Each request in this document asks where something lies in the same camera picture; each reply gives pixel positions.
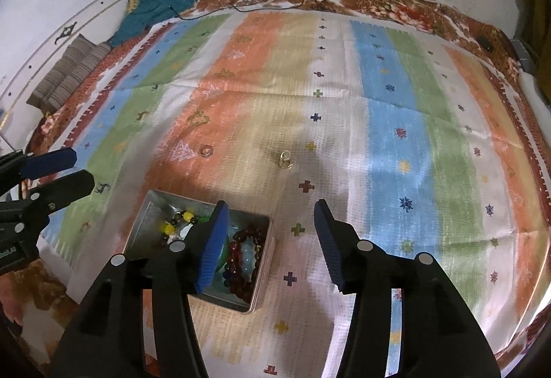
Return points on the rectangular metal tin box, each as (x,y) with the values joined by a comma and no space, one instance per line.
(146,223)

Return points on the striped colourful cloth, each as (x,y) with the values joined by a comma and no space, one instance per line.
(387,137)

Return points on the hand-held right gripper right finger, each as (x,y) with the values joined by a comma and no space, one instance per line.
(333,249)

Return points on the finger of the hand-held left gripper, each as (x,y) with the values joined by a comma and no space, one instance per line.
(51,163)
(69,186)

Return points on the yellow hanging cloth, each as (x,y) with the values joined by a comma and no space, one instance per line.
(536,8)

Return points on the small black object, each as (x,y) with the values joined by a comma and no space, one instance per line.
(487,43)

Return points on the white bolster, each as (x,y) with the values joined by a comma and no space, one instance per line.
(536,96)

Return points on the striped brown pillow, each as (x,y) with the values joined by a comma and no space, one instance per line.
(69,72)

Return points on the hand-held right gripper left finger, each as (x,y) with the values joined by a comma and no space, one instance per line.
(213,249)

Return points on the white bed headboard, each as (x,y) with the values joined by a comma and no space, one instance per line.
(47,33)

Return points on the green jade bangle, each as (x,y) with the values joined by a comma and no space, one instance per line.
(221,253)

